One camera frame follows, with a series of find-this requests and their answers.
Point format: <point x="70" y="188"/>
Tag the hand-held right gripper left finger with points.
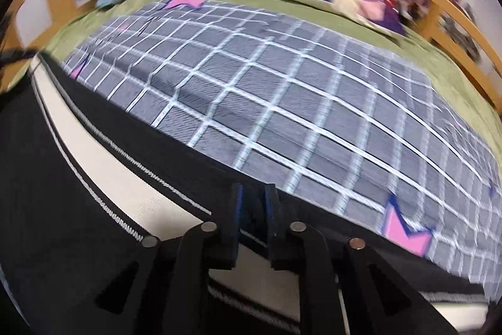
<point x="235" y="219"/>

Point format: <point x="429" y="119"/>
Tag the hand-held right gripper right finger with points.
<point x="271" y="217"/>

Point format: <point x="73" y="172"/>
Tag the black pants with white stripe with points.
<point x="39" y="201"/>

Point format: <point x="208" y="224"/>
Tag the grey plaid blanket pink stars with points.
<point x="274" y="103"/>

